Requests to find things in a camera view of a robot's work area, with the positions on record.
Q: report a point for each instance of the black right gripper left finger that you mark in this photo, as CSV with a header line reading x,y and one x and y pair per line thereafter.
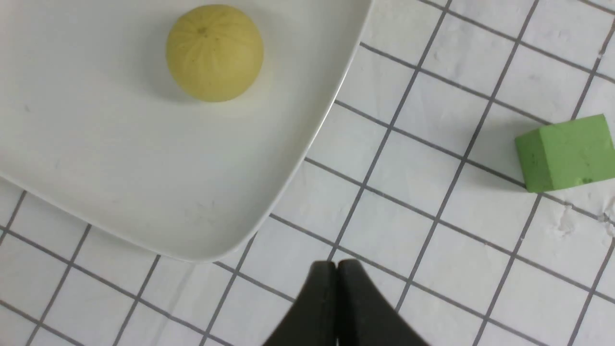
x,y
310,320

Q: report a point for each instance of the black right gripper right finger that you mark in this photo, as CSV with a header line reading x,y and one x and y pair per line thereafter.
x,y
365,318

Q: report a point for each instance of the yellow steamed bun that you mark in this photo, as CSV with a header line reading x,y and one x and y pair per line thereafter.
x,y
214,52

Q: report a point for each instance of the white square ceramic plate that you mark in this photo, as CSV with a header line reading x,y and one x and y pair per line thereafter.
x,y
92,122

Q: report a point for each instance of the white checkered tablecloth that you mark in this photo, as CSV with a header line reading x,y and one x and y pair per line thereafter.
x,y
414,173

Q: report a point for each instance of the green foam cube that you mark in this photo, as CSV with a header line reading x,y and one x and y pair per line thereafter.
x,y
566,155

